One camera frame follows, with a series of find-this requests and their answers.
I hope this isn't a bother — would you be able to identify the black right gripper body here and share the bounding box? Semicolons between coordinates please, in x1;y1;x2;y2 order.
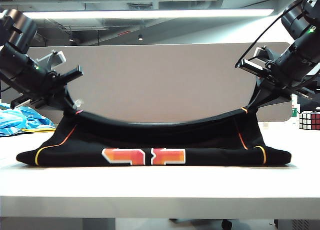
241;31;320;101

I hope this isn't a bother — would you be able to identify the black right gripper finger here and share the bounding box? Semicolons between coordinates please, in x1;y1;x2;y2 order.
247;76;270;111
252;85;292;111

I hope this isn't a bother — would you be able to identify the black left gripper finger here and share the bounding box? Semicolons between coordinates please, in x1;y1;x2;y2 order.
63;86;77;113
47;100;71;114

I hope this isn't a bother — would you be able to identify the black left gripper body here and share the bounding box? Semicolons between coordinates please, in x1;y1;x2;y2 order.
0;42;84;109

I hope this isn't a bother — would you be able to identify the black basketball jersey number 35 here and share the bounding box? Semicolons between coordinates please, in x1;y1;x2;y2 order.
16;106;293;167

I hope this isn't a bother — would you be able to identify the clear bottle green label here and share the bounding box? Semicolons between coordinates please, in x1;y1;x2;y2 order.
291;94;300;121

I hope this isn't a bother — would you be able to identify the yellow flat item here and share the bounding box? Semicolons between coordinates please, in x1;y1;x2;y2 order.
21;127;56;133

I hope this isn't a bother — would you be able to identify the Rubik's cube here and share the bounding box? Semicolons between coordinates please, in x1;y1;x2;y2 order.
298;111;320;131

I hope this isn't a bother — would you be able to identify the blue white plastic bag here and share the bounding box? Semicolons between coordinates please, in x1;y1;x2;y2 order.
0;102;56;137

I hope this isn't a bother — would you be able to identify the brown fabric desk divider panel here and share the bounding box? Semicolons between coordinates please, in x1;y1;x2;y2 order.
24;42;293;124

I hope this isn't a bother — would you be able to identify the long white ceiling light strip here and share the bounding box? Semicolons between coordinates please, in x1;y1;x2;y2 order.
22;9;275;20

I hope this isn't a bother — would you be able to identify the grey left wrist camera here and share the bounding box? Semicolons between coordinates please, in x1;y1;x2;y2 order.
34;50;67;71

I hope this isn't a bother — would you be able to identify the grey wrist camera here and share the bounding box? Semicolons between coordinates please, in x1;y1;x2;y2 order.
252;46;276;64
34;50;67;71

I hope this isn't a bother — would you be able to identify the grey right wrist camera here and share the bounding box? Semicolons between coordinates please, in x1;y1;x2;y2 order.
252;46;276;64

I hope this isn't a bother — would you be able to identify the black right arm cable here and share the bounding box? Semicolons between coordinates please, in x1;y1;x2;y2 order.
234;0;316;68

